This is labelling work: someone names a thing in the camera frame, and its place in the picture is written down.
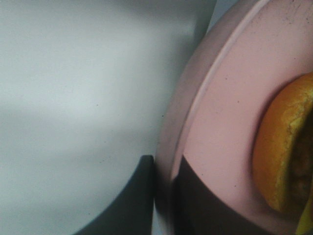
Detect burger with lettuce and cheese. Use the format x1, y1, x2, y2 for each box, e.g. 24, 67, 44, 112
252, 73, 313, 235

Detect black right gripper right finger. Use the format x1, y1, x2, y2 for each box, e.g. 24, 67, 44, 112
173, 157, 269, 235

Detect pink round plate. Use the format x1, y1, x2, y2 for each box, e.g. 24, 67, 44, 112
155, 0, 313, 235

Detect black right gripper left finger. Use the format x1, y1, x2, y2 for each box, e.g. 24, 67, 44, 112
76, 155, 155, 235

